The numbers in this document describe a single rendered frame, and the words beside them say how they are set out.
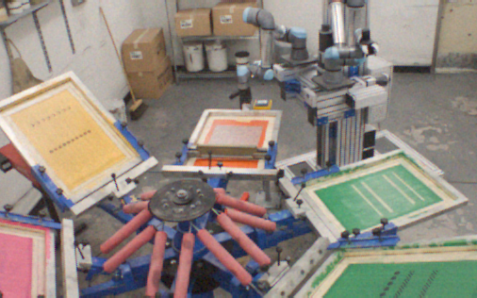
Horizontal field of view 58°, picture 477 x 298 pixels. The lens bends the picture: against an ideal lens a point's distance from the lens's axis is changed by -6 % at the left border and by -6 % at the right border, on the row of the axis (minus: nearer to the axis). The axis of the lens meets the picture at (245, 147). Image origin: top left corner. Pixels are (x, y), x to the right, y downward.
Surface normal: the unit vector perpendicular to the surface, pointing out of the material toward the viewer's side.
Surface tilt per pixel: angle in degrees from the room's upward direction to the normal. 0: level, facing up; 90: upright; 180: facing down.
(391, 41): 90
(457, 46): 90
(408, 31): 90
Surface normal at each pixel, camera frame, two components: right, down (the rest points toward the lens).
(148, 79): -0.18, 0.53
